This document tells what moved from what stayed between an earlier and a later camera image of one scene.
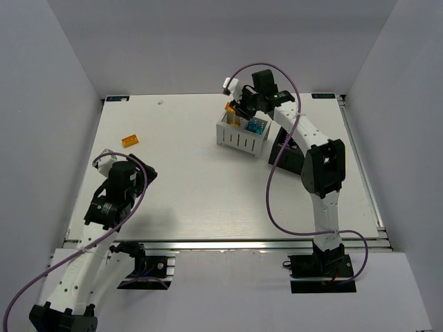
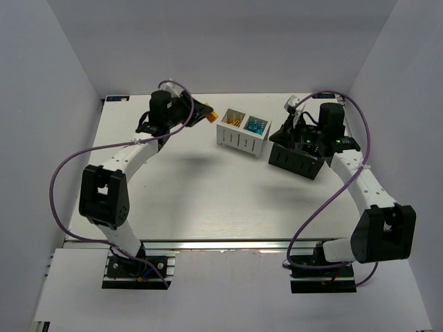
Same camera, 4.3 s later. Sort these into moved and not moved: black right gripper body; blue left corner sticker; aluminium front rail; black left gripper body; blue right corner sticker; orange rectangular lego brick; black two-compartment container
Moved: black right gripper body; orange rectangular lego brick; black left gripper body
Not moved: blue right corner sticker; black two-compartment container; blue left corner sticker; aluminium front rail
